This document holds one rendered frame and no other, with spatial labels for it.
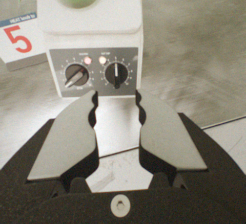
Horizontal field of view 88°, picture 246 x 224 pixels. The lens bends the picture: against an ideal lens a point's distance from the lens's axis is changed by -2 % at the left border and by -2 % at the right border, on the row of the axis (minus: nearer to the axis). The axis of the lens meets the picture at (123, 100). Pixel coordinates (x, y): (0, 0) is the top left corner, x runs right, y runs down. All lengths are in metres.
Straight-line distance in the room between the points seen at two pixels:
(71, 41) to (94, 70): 0.05
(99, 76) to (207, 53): 0.21
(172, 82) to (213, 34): 0.12
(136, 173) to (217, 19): 0.33
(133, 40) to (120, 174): 0.23
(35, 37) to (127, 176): 0.29
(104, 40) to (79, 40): 0.03
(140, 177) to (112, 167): 0.06
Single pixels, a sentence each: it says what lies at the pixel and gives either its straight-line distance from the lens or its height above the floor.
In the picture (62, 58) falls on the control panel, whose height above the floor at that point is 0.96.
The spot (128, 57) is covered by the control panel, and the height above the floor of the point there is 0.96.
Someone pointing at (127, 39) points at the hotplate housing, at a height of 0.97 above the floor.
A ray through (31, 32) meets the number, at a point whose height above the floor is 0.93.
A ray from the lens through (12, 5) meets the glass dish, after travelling 0.33.
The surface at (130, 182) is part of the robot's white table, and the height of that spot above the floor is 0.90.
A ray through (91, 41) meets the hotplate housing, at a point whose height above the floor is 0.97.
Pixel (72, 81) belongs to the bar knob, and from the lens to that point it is 0.19.
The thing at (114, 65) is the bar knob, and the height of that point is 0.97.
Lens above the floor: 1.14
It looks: 87 degrees down
